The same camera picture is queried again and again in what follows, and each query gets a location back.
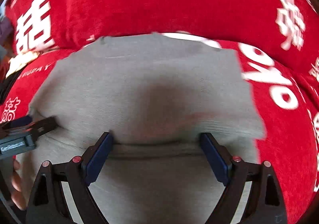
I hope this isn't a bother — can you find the grey knit sweater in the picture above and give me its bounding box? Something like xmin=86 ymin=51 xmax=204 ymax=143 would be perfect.
xmin=18 ymin=34 xmax=264 ymax=223

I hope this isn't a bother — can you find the pile of dark clothes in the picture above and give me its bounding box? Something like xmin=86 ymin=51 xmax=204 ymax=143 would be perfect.
xmin=1 ymin=14 xmax=15 ymax=81

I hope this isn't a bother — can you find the person's left hand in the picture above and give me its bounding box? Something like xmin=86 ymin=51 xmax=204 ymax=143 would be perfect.
xmin=11 ymin=159 xmax=27 ymax=210

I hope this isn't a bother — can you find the black garment at bedside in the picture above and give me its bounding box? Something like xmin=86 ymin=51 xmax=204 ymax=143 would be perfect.
xmin=0 ymin=68 xmax=24 ymax=105

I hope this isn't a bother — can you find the cream yellow cloth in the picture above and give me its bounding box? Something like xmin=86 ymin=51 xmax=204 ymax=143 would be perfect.
xmin=5 ymin=51 xmax=41 ymax=78

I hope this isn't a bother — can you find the red wedding bed cover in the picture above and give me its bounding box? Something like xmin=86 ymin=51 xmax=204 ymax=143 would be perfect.
xmin=1 ymin=33 xmax=318 ymax=223

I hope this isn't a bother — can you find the red wedding quilt roll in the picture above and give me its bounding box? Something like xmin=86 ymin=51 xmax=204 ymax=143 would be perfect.
xmin=5 ymin=0 xmax=318 ymax=73

